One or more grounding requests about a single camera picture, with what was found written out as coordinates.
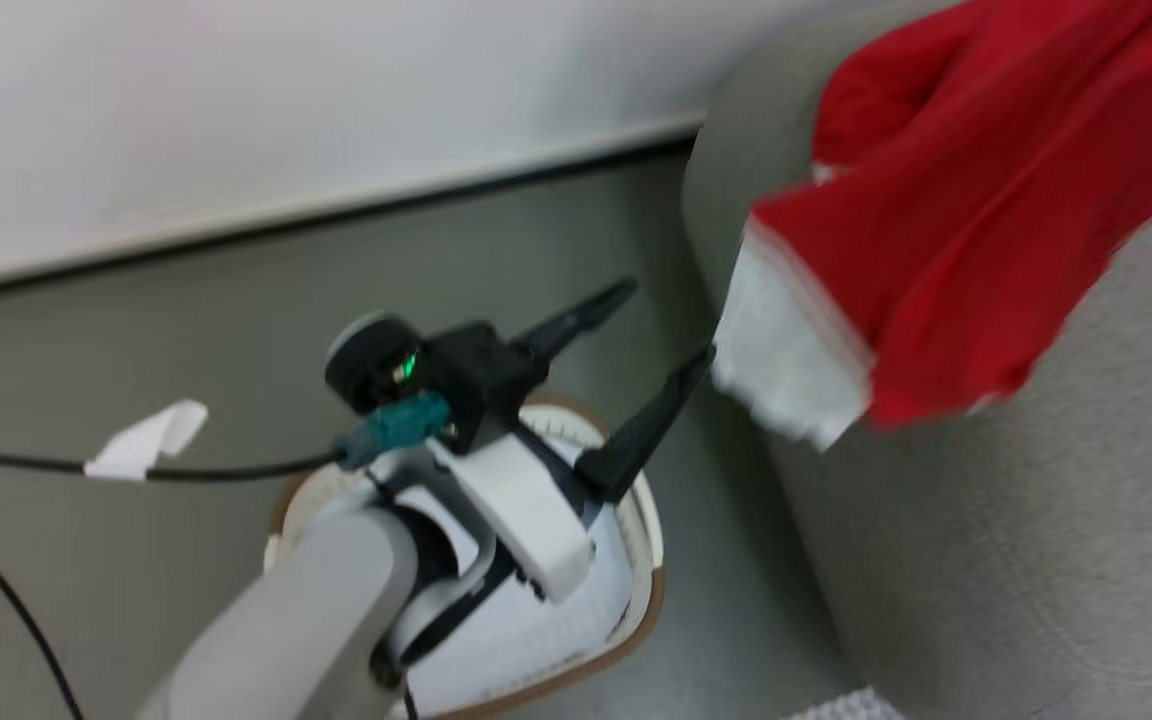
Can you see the white and dark baseboard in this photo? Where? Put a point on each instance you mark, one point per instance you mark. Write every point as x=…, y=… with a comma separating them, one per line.
x=336, y=205

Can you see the red garment with white cuff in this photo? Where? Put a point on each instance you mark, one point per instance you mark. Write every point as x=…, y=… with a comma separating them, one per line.
x=986, y=200

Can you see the white laundry basket brown rim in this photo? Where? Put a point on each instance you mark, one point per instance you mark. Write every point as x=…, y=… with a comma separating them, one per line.
x=536, y=650

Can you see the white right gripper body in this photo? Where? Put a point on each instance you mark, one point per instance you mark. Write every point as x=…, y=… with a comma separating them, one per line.
x=526, y=510

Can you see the white textured rug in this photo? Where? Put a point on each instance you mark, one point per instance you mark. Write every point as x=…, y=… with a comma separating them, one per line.
x=851, y=706

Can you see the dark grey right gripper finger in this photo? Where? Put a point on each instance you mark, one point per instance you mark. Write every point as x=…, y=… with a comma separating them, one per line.
x=641, y=430
x=576, y=318

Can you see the grey fabric sofa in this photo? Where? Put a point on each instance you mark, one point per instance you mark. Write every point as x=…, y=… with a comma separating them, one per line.
x=1036, y=560

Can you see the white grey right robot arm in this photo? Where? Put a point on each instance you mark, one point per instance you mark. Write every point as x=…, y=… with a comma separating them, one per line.
x=316, y=620

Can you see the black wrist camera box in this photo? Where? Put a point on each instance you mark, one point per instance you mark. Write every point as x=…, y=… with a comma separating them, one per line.
x=471, y=375

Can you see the white tape tag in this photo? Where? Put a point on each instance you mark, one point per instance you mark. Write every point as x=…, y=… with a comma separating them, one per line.
x=146, y=440

